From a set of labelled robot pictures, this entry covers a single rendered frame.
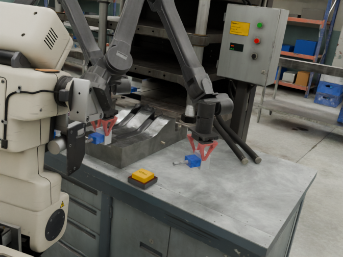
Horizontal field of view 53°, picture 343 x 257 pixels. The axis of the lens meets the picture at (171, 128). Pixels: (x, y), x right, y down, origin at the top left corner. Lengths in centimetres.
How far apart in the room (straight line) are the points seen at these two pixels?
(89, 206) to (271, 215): 78
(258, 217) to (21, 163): 76
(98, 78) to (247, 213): 66
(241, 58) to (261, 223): 104
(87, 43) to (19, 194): 57
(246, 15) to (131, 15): 94
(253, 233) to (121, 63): 65
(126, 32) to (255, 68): 100
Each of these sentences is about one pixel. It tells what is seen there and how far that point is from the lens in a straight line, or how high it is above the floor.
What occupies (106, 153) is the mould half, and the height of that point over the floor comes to 84.
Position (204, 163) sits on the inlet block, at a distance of 120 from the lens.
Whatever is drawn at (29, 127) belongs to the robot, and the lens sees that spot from 101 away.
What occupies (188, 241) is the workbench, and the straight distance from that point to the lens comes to 130.
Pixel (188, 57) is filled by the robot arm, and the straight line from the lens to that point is 116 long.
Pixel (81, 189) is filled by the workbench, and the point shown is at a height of 62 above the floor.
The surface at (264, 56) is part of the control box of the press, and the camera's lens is 191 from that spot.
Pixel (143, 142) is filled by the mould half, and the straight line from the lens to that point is 144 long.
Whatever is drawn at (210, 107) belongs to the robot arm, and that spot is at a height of 113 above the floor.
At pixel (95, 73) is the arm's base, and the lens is 95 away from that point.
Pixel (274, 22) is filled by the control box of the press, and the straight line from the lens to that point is 190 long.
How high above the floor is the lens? 143
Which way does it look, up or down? 20 degrees down
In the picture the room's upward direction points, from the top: 7 degrees clockwise
